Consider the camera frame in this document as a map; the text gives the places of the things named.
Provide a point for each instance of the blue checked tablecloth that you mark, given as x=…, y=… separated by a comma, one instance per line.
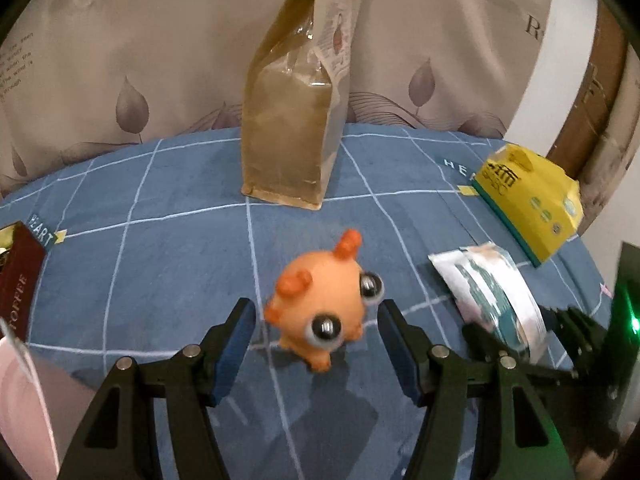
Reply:
x=175, y=240

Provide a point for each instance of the red metal tin box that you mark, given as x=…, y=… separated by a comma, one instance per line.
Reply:
x=20, y=280

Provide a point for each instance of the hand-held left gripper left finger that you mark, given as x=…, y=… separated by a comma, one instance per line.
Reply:
x=235, y=347

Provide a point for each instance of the orange big-eyed toy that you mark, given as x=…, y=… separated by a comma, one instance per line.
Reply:
x=320, y=300

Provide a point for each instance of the brown paper bag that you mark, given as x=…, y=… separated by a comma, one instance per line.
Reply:
x=290, y=135

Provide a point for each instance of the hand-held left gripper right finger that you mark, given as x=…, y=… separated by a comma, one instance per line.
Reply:
x=397, y=355

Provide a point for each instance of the green and white packet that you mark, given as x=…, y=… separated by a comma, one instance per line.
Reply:
x=490, y=295

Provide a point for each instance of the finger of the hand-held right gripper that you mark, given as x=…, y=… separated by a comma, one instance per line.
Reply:
x=480, y=337
x=582, y=340

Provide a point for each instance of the pink ceramic mug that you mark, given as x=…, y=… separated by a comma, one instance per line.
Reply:
x=20, y=410

